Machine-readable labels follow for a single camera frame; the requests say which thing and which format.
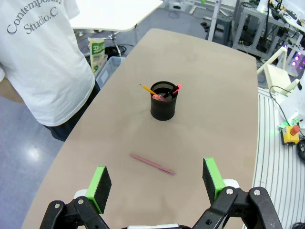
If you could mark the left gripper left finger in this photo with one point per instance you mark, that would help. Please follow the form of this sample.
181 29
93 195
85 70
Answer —
100 188

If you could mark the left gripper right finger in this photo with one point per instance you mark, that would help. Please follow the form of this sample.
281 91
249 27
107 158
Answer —
213 181

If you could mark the black marker with pink cap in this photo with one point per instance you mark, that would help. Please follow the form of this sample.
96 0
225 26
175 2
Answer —
175 89

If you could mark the yellow pencil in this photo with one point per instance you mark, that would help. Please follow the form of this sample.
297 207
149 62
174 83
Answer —
147 89

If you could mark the pink pen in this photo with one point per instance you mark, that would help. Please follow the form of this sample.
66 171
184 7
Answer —
152 164

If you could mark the black mesh pen holder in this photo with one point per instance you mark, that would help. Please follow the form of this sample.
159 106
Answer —
163 109

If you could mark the yellow emergency stop button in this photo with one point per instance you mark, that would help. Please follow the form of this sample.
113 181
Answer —
289 136

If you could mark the clear plastic bin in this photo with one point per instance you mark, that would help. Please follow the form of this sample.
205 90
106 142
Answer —
109 69

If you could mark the person in white t-shirt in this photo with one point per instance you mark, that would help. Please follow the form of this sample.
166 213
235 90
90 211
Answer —
43 71

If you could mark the green white snack bag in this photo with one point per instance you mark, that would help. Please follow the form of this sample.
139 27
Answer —
96 55

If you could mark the metal equipment rack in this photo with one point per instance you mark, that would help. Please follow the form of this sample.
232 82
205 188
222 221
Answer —
250 28

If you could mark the white table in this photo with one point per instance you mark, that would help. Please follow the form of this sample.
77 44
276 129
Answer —
107 14

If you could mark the white slotted base plate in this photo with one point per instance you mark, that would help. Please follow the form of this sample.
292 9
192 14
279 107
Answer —
274 179

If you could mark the white wooden frame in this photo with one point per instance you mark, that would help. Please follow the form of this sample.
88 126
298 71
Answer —
274 74

